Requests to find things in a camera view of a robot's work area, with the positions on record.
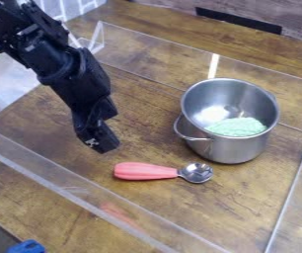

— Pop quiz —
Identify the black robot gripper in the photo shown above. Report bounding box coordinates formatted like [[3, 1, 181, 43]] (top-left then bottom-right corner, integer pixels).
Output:
[[38, 48, 120, 154]]

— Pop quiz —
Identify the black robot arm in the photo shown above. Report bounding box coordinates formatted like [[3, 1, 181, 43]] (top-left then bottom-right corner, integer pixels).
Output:
[[0, 0, 120, 153]]

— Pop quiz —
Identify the pink handled metal spoon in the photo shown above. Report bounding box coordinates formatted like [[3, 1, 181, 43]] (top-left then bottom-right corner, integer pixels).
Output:
[[113, 162, 213, 184]]

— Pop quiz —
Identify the blue object at corner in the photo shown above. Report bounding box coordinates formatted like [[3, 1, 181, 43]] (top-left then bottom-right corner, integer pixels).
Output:
[[6, 239, 46, 253]]

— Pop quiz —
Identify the green food lump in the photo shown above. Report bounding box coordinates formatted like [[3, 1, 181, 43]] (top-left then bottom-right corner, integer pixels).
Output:
[[205, 118, 267, 136]]

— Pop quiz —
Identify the black strip on table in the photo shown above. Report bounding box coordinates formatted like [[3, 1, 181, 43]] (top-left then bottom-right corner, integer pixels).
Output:
[[195, 7, 283, 35]]

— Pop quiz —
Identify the stainless steel pot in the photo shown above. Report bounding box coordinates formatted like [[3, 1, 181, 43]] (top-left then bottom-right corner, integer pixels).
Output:
[[173, 78, 280, 164]]

